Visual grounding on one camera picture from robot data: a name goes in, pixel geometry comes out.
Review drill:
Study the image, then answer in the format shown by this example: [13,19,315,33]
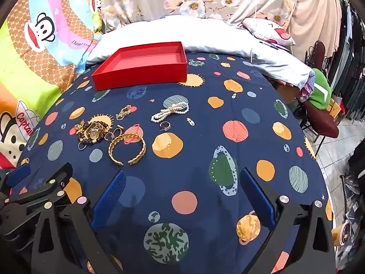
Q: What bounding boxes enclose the red cardboard box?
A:
[91,42,188,91]

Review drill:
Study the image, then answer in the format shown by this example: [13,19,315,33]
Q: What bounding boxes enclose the paper cup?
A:
[331,222,353,246]

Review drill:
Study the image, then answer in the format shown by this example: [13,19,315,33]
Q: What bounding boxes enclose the light blue blanket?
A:
[86,14,315,90]

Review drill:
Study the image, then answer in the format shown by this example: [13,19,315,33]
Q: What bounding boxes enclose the beige curtain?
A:
[288,0,343,61]

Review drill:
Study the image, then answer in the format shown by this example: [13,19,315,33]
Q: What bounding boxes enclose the black plastic bags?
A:
[338,145,365,263]

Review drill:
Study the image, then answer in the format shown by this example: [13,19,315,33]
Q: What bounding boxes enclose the dark brown bead bracelet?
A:
[74,119,99,147]

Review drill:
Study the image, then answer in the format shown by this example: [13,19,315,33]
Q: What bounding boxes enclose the pink white cartoon cushion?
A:
[242,17,296,48]

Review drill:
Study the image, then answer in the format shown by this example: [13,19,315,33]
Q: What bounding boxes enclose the navy planet print bedsheet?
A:
[17,50,334,274]

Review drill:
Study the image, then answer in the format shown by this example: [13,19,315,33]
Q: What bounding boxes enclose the green cloth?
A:
[306,68,335,111]

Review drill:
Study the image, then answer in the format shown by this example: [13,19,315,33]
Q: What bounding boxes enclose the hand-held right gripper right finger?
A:
[241,168,335,274]

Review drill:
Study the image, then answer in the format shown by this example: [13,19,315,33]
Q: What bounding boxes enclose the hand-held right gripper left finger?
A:
[31,170,127,274]

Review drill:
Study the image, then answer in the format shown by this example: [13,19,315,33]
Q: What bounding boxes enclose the hanging clothes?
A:
[334,0,365,120]

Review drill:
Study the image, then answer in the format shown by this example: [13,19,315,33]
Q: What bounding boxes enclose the dark red chair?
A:
[295,41,340,149]

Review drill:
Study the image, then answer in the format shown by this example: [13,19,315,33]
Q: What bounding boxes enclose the monkey print blanket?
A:
[0,0,104,177]

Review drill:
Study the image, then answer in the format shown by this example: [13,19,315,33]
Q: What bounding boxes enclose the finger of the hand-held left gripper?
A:
[8,163,73,209]
[0,164,31,203]

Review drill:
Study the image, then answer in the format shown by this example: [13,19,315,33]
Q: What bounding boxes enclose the gold cuff bracelet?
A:
[108,133,146,166]

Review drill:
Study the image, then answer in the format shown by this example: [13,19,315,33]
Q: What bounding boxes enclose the gold chain brooch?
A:
[115,105,137,121]

